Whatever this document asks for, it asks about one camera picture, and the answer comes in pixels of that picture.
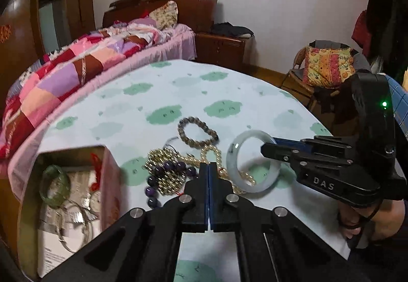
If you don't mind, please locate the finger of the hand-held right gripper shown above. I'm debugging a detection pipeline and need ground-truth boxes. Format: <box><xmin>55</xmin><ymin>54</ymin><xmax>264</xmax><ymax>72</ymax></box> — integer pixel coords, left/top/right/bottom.
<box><xmin>261</xmin><ymin>142</ymin><xmax>353</xmax><ymax>172</ymax></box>
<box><xmin>273</xmin><ymin>135</ymin><xmax>353</xmax><ymax>153</ymax></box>

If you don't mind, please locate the silver bangle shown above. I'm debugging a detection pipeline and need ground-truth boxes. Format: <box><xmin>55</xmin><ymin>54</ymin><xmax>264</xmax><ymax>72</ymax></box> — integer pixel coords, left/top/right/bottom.
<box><xmin>54</xmin><ymin>190</ymin><xmax>103</xmax><ymax>252</ymax></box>

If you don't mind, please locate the wooden nightstand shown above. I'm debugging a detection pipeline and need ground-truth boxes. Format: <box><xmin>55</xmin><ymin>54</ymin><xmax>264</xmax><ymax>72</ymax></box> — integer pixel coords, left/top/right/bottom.
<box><xmin>195</xmin><ymin>32</ymin><xmax>252</xmax><ymax>72</ymax></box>

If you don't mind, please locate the wooden wardrobe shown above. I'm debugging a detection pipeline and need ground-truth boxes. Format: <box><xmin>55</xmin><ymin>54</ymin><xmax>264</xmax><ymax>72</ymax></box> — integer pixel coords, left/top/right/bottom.
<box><xmin>0</xmin><ymin>0</ymin><xmax>96</xmax><ymax>79</ymax></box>

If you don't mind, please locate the floral pillow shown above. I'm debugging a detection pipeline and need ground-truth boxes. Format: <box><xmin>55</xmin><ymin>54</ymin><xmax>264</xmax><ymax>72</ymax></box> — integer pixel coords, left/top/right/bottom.
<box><xmin>148</xmin><ymin>0</ymin><xmax>179</xmax><ymax>30</ymax></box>

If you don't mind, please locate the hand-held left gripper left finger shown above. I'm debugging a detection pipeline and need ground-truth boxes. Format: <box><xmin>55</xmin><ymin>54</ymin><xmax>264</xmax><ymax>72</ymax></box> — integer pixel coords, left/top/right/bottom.
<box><xmin>41</xmin><ymin>163</ymin><xmax>209</xmax><ymax>282</ymax></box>

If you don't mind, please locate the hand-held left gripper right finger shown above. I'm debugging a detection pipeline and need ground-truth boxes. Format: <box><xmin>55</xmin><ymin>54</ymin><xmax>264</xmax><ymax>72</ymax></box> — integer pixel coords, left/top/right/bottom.
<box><xmin>208</xmin><ymin>164</ymin><xmax>373</xmax><ymax>282</ymax></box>

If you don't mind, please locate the wooden headboard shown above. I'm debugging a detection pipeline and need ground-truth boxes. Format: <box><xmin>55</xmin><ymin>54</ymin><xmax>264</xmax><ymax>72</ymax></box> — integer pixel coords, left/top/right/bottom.
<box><xmin>103</xmin><ymin>0</ymin><xmax>220</xmax><ymax>35</ymax></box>

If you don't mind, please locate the dark hanging garment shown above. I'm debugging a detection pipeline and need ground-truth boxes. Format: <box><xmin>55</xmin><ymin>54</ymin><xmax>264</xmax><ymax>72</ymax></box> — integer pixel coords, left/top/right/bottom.
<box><xmin>366</xmin><ymin>0</ymin><xmax>396</xmax><ymax>72</ymax></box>

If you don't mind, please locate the pearl necklace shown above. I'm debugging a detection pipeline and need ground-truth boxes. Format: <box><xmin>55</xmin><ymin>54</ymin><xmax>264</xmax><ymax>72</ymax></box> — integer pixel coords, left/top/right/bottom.
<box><xmin>188</xmin><ymin>145</ymin><xmax>256</xmax><ymax>195</ymax></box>

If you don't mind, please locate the dark clothes pile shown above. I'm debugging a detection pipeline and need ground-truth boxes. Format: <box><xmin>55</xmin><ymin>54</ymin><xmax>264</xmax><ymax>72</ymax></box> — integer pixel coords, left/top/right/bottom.
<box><xmin>210</xmin><ymin>22</ymin><xmax>254</xmax><ymax>38</ymax></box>

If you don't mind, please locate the metal tin box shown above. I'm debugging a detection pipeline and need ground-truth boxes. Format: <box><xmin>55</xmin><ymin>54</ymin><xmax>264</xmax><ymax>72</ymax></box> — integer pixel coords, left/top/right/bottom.
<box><xmin>17</xmin><ymin>145</ymin><xmax>122</xmax><ymax>279</ymax></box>

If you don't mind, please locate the grey bead bracelet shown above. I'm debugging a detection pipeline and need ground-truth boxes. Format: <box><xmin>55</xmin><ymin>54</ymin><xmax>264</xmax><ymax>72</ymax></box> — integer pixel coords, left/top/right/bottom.
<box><xmin>177</xmin><ymin>116</ymin><xmax>220</xmax><ymax>145</ymax></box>

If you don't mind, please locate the purple bead bracelet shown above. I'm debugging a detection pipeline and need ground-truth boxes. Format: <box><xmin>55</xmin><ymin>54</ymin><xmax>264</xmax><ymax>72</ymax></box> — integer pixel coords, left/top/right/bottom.
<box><xmin>145</xmin><ymin>161</ymin><xmax>198</xmax><ymax>209</ymax></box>

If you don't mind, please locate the colourful patterned cushion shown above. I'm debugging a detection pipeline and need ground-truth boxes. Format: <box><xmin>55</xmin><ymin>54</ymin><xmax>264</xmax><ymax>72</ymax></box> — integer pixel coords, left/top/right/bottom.
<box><xmin>301</xmin><ymin>46</ymin><xmax>356</xmax><ymax>89</ymax></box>

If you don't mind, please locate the chair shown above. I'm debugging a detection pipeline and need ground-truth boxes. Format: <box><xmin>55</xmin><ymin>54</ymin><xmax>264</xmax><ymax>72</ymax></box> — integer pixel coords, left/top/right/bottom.
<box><xmin>280</xmin><ymin>40</ymin><xmax>373</xmax><ymax>130</ymax></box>

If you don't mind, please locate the person's right hand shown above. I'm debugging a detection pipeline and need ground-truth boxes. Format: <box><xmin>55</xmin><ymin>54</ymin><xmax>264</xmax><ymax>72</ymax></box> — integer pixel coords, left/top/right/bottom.
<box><xmin>337</xmin><ymin>199</ymin><xmax>408</xmax><ymax>249</ymax></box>

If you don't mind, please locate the printed paper sheet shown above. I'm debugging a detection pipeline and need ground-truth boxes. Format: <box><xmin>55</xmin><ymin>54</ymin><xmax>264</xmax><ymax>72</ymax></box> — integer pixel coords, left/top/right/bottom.
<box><xmin>36</xmin><ymin>167</ymin><xmax>106</xmax><ymax>278</ymax></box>

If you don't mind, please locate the patchwork quilt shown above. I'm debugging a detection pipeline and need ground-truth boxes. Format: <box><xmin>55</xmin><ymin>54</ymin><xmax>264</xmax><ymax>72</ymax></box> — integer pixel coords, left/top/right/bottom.
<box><xmin>0</xmin><ymin>22</ymin><xmax>166</xmax><ymax>160</ymax></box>

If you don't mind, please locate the red knot charm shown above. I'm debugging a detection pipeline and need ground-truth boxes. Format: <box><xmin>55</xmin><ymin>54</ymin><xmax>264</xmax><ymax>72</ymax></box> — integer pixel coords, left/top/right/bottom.
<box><xmin>90</xmin><ymin>153</ymin><xmax>104</xmax><ymax>193</ymax></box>

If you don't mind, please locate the green jade bangle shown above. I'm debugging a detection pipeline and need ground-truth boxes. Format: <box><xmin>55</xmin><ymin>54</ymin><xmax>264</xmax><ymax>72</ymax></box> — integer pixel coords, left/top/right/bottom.
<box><xmin>40</xmin><ymin>165</ymin><xmax>71</xmax><ymax>206</ymax></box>

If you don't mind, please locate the red hanging garment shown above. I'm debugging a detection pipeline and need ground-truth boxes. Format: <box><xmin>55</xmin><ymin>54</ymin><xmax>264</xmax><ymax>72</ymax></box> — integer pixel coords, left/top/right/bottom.
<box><xmin>351</xmin><ymin>10</ymin><xmax>373</xmax><ymax>58</ymax></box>

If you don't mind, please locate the bed with pink sheet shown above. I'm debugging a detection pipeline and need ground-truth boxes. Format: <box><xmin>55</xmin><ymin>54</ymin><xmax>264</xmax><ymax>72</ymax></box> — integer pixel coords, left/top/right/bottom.
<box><xmin>0</xmin><ymin>22</ymin><xmax>198</xmax><ymax>181</ymax></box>

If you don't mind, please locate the white jade bangle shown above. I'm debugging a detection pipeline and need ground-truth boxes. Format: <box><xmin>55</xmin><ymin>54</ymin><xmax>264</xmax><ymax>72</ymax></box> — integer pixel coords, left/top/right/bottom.
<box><xmin>226</xmin><ymin>130</ymin><xmax>282</xmax><ymax>194</ymax></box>

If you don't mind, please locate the gold bead necklace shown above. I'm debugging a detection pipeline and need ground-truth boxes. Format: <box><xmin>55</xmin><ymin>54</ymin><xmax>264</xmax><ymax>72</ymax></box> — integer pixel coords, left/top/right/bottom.
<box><xmin>145</xmin><ymin>147</ymin><xmax>205</xmax><ymax>196</ymax></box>

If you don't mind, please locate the blue chequered cloth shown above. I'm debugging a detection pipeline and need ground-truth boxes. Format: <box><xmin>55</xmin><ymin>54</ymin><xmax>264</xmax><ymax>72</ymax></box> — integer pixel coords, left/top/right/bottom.
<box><xmin>386</xmin><ymin>76</ymin><xmax>408</xmax><ymax>118</ymax></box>

